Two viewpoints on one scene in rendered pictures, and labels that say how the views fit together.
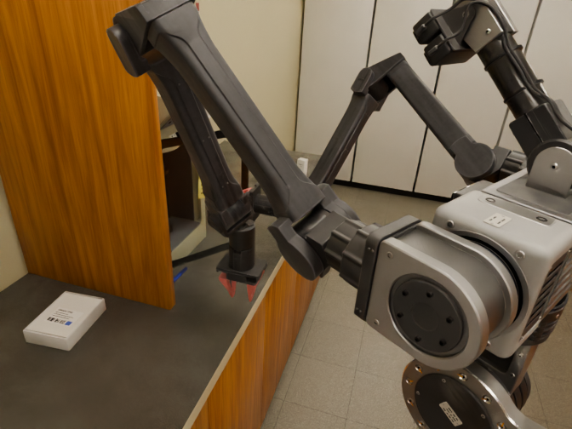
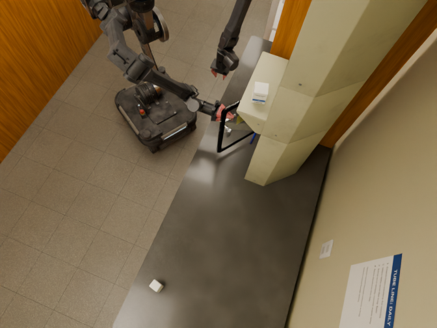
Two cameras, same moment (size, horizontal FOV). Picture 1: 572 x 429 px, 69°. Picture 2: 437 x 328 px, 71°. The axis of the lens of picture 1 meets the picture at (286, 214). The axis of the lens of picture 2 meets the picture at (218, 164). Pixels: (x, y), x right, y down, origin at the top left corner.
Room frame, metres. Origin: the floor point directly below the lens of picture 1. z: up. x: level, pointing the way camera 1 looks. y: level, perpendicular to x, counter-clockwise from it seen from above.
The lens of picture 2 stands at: (1.92, 0.12, 2.44)
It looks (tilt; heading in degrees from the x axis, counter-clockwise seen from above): 65 degrees down; 178
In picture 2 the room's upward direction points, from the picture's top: 9 degrees clockwise
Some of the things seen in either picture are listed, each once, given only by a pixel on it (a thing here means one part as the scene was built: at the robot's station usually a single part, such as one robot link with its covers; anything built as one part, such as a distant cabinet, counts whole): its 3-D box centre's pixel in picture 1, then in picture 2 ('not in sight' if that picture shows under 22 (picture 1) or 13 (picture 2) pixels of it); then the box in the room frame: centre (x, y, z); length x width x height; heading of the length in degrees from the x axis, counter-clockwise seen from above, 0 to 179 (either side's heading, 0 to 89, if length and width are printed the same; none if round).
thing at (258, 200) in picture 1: (262, 204); (210, 109); (1.07, 0.07, 1.20); 0.07 x 0.07 x 0.10; 75
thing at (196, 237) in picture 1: (204, 199); (244, 120); (1.10, 0.24, 1.19); 0.30 x 0.01 x 0.40; 130
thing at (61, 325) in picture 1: (66, 318); not in sight; (0.82, 0.55, 0.96); 0.16 x 0.12 x 0.04; 170
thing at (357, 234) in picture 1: (366, 255); not in sight; (0.45, -0.11, 1.45); 0.09 x 0.08 x 0.12; 132
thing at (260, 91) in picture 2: not in sight; (259, 93); (1.21, 0.26, 1.54); 0.05 x 0.05 x 0.06; 88
